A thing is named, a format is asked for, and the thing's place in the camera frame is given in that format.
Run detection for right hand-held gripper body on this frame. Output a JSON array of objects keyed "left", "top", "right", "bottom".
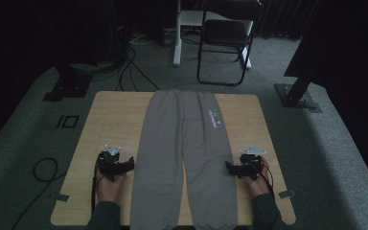
[{"left": 234, "top": 145, "right": 268, "bottom": 180}]

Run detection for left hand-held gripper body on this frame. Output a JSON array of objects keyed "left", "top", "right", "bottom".
[{"left": 96, "top": 144, "right": 129, "bottom": 182}]

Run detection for grey sweatpants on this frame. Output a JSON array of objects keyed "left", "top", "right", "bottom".
[{"left": 129, "top": 88, "right": 239, "bottom": 230}]

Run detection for person's right hand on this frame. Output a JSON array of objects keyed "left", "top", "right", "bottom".
[{"left": 241, "top": 155, "right": 271, "bottom": 197}]

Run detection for person's left hand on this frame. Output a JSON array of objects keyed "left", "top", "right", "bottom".
[{"left": 94, "top": 166, "right": 127, "bottom": 204}]

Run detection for black metal stand base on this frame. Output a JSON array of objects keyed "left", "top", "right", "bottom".
[
  {"left": 42, "top": 61, "right": 94, "bottom": 103},
  {"left": 274, "top": 75, "right": 323, "bottom": 114}
]

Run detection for black folding chair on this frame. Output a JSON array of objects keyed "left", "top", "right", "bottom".
[{"left": 196, "top": 0, "right": 265, "bottom": 87}]

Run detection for dark curtain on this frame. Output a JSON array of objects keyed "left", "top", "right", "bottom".
[{"left": 255, "top": 0, "right": 320, "bottom": 41}]

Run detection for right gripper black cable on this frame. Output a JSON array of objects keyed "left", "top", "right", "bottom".
[{"left": 250, "top": 159, "right": 276, "bottom": 196}]

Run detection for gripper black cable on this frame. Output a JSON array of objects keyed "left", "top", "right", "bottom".
[
  {"left": 250, "top": 159, "right": 276, "bottom": 196},
  {"left": 90, "top": 158, "right": 106, "bottom": 215}
]

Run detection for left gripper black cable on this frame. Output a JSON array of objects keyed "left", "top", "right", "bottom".
[{"left": 90, "top": 158, "right": 106, "bottom": 215}]

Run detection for looped black floor cable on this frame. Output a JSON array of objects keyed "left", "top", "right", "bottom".
[{"left": 11, "top": 157, "right": 67, "bottom": 230}]

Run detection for bundle of black floor cables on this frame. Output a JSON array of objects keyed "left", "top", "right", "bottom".
[{"left": 89, "top": 32, "right": 161, "bottom": 93}]

